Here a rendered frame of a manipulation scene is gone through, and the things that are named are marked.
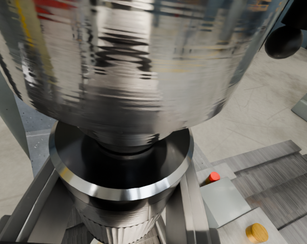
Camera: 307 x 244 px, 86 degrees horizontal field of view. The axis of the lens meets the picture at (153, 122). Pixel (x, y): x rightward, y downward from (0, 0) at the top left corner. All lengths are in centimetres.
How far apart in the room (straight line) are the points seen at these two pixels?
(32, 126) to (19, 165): 121
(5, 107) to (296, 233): 73
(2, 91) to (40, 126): 11
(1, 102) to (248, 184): 64
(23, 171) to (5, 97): 117
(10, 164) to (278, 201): 167
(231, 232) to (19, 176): 151
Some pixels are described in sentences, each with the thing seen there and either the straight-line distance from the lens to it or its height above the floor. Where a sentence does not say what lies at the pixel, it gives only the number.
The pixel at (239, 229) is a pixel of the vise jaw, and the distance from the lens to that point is 32.
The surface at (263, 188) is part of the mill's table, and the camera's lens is 53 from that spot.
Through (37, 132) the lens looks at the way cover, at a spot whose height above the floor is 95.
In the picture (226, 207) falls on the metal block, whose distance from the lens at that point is 28.
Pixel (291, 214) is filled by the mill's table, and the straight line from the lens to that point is 57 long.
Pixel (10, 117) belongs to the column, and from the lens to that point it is 57.
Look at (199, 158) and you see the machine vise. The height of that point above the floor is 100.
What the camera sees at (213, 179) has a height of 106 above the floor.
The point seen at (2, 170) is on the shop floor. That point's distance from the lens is 173.
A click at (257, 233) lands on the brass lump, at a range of 31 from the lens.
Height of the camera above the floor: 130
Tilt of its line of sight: 44 degrees down
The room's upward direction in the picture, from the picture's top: 12 degrees clockwise
